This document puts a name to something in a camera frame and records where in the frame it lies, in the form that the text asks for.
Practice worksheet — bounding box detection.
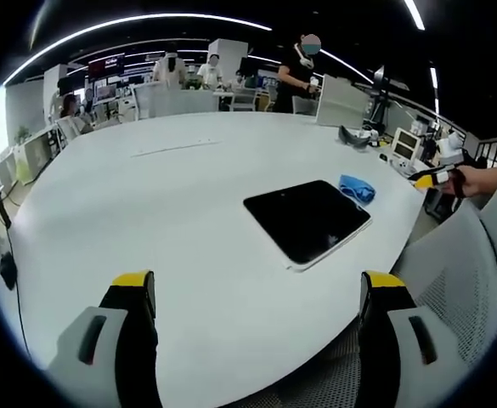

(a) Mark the black cable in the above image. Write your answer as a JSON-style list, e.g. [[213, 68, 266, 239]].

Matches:
[[0, 237, 31, 356]]

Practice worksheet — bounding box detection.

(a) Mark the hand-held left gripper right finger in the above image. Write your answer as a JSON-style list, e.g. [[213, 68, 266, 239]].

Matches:
[[357, 270, 466, 408]]

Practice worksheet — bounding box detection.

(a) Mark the white office chair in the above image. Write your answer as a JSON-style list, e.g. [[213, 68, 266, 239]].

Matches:
[[55, 116, 82, 144]]

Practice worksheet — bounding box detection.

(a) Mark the white two-screen device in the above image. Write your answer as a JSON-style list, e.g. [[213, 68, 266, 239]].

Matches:
[[391, 127, 422, 165]]

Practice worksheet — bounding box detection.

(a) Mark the black railing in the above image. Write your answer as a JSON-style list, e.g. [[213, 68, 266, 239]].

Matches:
[[473, 134, 497, 172]]

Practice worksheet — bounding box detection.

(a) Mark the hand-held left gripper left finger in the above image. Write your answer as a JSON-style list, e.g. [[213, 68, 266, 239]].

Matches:
[[46, 269, 163, 408]]

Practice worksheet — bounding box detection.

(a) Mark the black tripod stand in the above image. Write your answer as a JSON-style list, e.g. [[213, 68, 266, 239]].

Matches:
[[371, 65, 410, 133]]

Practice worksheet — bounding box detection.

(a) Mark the white desk device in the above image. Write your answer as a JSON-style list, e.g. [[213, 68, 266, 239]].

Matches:
[[436, 130, 466, 166]]

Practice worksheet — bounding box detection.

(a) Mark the black headset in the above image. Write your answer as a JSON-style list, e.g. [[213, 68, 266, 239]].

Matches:
[[337, 124, 371, 150]]

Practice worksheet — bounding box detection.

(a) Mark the black tablet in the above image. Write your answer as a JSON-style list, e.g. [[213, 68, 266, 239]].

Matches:
[[242, 179, 372, 274]]

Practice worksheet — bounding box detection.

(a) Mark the long ceiling light strip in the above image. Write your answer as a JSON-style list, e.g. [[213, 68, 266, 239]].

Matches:
[[3, 13, 274, 86]]

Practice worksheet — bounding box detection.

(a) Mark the grey partition panel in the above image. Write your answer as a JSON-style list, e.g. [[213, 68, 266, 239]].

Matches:
[[315, 73, 371, 128]]

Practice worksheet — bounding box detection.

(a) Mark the dark wall monitor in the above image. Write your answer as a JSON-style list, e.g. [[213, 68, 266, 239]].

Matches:
[[88, 53, 126, 82]]

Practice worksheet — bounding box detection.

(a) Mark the blue cleaning cloth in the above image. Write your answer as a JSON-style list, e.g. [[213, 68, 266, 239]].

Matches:
[[338, 173, 376, 205]]

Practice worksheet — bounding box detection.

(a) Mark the white desk partition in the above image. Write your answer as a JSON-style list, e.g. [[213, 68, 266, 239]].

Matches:
[[132, 82, 216, 121]]

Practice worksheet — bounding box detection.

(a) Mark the grey mesh office chair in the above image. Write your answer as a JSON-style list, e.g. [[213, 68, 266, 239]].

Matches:
[[247, 199, 497, 408]]

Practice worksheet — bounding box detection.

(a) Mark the white low cabinet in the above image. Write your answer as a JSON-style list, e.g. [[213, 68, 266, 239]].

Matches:
[[0, 127, 60, 188]]

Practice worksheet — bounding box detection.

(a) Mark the person's right hand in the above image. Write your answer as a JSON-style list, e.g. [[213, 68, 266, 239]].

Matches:
[[460, 165, 497, 198]]

